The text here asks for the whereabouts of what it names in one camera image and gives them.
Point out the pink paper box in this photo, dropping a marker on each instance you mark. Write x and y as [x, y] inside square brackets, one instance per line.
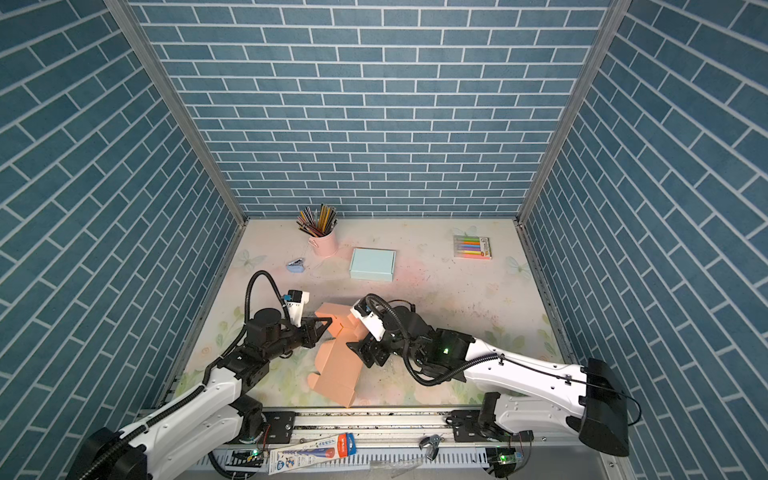
[338, 367]

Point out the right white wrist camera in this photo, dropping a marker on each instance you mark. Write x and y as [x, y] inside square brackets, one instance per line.
[369, 318]

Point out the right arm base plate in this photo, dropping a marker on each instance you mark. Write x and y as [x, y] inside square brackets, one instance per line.
[474, 425]

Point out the aluminium mounting rail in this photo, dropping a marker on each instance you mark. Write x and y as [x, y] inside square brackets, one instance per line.
[386, 438]

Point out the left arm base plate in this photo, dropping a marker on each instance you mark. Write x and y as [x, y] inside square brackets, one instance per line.
[271, 428]

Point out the small metal clip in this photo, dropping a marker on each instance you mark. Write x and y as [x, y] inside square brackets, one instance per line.
[430, 446]

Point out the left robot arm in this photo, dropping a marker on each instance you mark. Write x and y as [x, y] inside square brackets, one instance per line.
[217, 411]

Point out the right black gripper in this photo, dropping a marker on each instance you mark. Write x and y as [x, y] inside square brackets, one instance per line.
[372, 349]

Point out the light blue paper box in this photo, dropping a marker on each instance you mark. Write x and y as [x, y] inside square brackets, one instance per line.
[372, 264]

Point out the bundle of coloured pencils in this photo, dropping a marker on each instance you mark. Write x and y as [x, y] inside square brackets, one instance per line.
[317, 223]

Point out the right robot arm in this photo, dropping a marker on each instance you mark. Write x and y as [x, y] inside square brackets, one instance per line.
[520, 393]

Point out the red blue white package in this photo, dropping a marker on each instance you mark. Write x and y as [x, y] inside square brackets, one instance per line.
[304, 455]

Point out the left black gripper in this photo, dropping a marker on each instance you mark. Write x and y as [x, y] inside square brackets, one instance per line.
[309, 332]

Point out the pink pencil bucket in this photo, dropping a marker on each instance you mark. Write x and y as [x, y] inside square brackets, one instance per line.
[324, 246]

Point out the pack of coloured markers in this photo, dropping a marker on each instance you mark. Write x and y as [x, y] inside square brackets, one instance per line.
[472, 247]

